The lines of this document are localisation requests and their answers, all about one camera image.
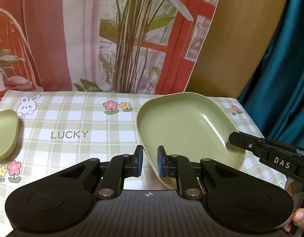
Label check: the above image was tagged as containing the green square plate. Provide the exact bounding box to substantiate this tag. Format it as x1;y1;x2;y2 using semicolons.
0;110;19;160
136;92;246;189

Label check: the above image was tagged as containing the person's right hand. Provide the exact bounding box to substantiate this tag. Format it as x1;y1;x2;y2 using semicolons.
285;178;304;232

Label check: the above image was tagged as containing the teal curtain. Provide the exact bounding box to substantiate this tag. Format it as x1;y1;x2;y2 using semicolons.
238;0;304;148

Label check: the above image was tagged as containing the checkered bunny tablecloth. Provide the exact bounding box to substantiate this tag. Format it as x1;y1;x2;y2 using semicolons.
0;91;286;236

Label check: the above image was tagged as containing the printed room backdrop cloth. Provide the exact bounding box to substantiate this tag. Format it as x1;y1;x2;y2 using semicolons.
0;0;219;100

